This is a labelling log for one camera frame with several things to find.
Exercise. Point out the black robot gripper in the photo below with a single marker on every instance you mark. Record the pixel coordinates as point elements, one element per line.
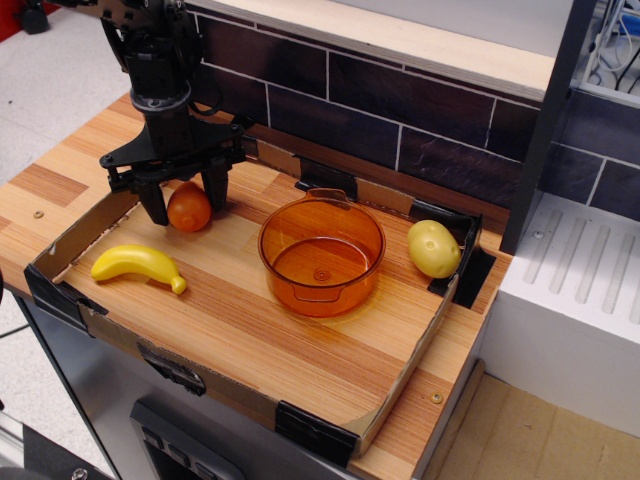
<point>175,147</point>

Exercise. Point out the orange toy carrot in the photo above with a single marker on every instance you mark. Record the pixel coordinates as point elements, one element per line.
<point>188,208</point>

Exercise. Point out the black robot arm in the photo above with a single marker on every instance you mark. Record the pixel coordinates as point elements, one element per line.
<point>156,43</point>

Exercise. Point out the orange transparent plastic pot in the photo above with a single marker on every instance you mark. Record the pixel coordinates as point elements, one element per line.
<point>322,253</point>

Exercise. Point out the cardboard fence with black tape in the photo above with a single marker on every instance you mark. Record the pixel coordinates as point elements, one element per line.
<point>376,385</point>

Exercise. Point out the yellow toy banana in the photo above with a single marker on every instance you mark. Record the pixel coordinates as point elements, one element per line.
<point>140,260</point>

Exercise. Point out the black oven control panel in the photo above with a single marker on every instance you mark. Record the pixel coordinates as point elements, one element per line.
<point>179,446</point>

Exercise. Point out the yellow toy potato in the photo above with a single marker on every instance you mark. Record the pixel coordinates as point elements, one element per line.
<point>433,249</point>

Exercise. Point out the white toy sink drainboard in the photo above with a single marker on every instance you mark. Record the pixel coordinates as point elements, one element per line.
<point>565,323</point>

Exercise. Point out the dark grey right post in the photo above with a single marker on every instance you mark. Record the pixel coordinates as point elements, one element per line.
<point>555,100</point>

